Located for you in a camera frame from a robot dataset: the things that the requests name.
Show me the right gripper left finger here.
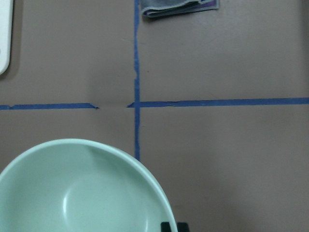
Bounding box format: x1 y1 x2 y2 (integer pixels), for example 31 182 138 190
160 222 171 232

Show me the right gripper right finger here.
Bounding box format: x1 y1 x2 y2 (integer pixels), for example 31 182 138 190
177 222 189 232

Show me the mint green bowl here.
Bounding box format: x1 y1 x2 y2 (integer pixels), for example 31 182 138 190
0 139 178 232

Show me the folded grey cloth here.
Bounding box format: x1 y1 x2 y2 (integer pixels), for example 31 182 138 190
140 0 220 18

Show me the white rabbit tray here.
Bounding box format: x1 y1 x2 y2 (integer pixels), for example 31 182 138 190
0 0 14 74

